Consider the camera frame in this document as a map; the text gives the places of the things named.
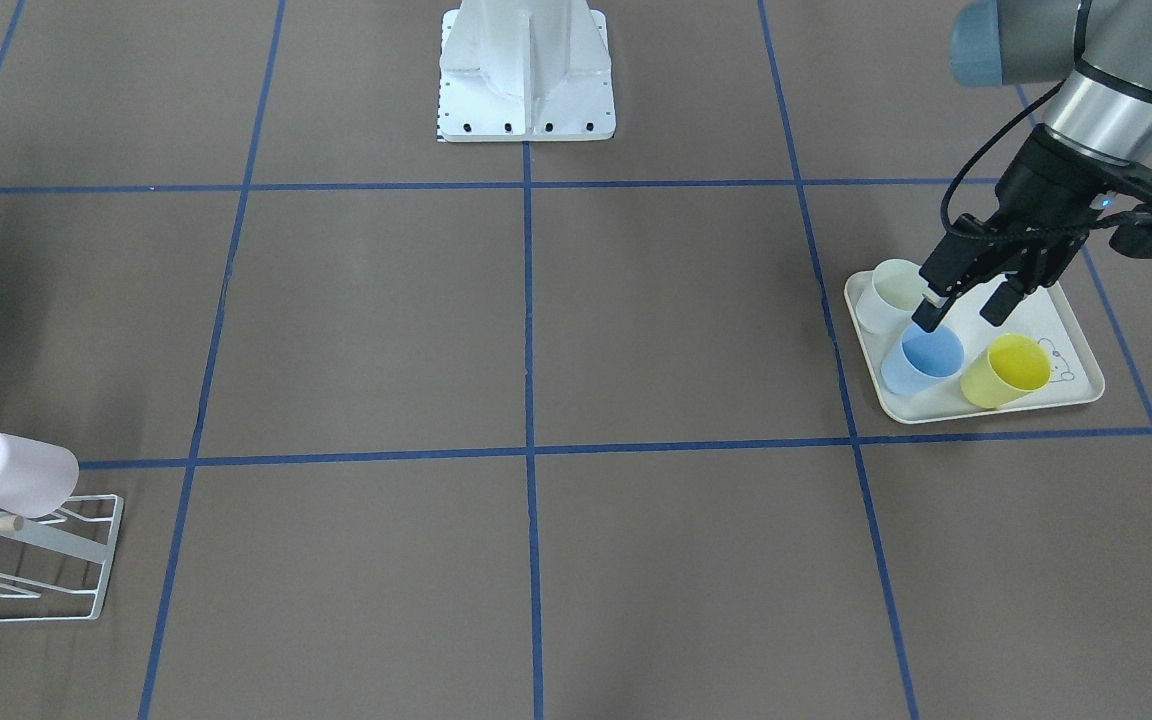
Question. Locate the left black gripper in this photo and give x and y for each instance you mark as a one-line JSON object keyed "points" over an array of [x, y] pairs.
{"points": [[1038, 178]]}

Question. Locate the yellow plastic cup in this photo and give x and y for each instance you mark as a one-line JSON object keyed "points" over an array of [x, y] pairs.
{"points": [[1010, 367]]}

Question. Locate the pale green plastic cup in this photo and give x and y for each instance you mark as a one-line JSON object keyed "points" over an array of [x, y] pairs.
{"points": [[889, 295]]}

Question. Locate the pink plastic cup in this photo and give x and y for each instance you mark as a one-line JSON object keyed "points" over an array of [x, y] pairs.
{"points": [[36, 478]]}

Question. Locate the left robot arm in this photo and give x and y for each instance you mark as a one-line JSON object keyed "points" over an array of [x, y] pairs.
{"points": [[1097, 55]]}

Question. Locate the blue plastic cup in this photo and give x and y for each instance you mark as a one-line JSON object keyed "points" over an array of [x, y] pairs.
{"points": [[920, 360]]}

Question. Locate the cream plastic tray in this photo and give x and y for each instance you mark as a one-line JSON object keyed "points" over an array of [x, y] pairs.
{"points": [[1046, 316]]}

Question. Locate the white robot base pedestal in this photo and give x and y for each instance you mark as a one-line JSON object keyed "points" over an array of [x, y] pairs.
{"points": [[525, 71]]}

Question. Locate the white wire cup rack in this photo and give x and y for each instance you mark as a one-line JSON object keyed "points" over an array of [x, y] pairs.
{"points": [[58, 568]]}

